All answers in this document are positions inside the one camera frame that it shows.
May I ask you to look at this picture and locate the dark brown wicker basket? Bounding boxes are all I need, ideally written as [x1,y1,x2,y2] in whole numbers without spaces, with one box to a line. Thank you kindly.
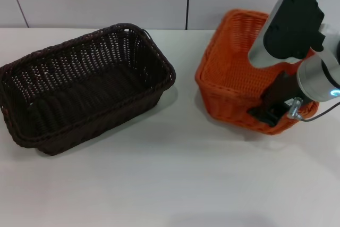
[0,21,177,156]

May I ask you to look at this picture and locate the grey cable with silver plug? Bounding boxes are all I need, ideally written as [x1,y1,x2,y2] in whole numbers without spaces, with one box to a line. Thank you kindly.
[286,96,340,122]

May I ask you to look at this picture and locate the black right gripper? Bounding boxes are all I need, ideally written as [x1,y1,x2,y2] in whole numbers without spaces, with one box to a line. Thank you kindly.
[248,71,303,128]

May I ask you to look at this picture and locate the orange wicker basket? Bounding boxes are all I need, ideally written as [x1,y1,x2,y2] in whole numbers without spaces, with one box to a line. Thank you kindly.
[195,9,319,135]

